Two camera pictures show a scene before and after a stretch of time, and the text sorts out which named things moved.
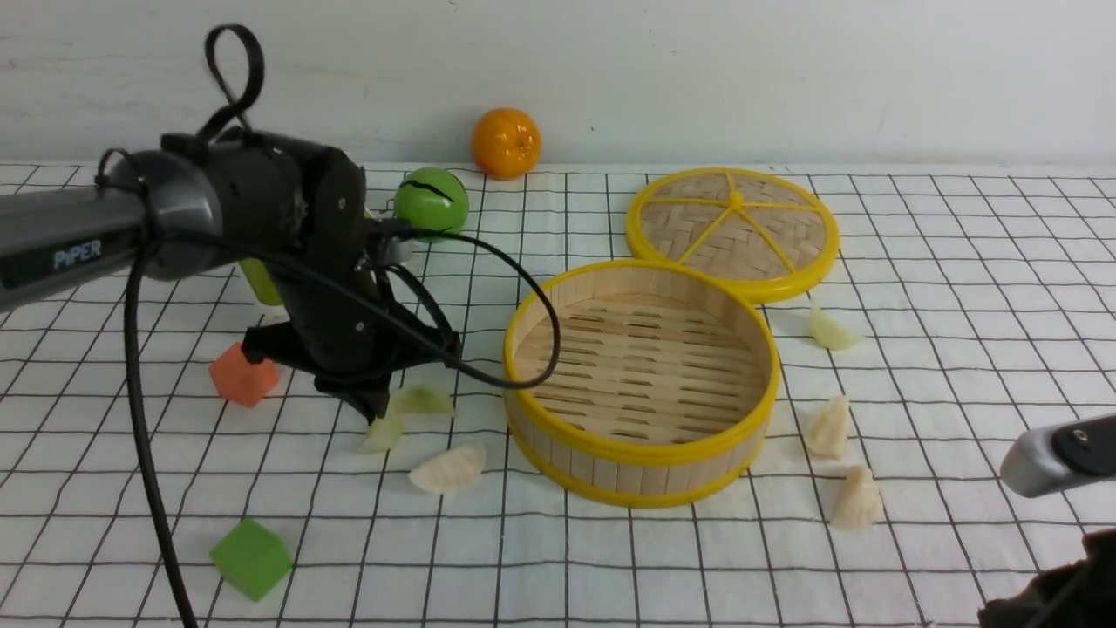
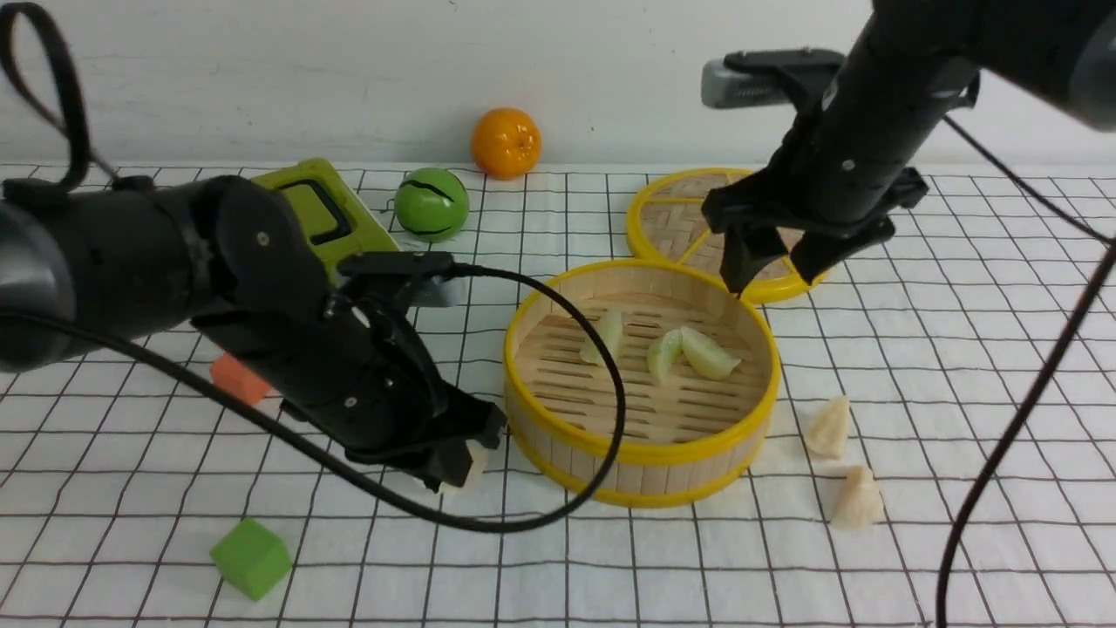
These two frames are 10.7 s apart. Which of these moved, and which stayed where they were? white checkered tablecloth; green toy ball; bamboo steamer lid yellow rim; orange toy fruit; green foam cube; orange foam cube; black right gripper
Moved: black right gripper
Stayed: green toy ball; green foam cube; orange foam cube; orange toy fruit; bamboo steamer lid yellow rim; white checkered tablecloth
